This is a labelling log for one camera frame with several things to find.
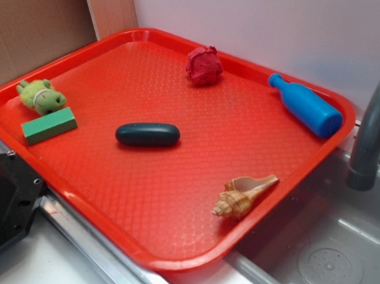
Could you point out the red plastic tray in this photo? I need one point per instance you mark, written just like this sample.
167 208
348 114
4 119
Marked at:
155 203

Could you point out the dark green oval capsule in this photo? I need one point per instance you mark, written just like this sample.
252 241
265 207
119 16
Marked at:
148 134

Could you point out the tan conch seashell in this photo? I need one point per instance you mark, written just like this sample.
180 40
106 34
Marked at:
240 195

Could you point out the crumpled red paper ball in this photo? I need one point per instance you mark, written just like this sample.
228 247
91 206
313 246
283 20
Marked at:
203 66

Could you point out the green rectangular block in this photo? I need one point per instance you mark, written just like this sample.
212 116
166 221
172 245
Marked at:
48 126

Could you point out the blue plastic bottle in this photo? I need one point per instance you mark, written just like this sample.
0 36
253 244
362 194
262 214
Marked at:
315 113

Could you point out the green plush toy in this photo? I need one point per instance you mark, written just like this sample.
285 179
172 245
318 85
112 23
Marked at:
40 96

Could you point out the grey toy sink basin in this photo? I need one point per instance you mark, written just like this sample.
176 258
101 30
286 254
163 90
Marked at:
321 233

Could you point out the brown cardboard panel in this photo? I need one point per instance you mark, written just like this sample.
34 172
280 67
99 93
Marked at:
36 32

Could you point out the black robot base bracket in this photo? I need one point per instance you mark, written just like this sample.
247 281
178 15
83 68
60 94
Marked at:
21 189

